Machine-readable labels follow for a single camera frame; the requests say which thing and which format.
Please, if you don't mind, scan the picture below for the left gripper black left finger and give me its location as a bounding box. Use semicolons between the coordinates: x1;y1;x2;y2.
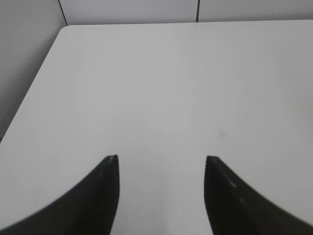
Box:
0;155;120;235

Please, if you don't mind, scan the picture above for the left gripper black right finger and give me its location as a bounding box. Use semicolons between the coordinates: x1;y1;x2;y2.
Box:
204;156;313;235

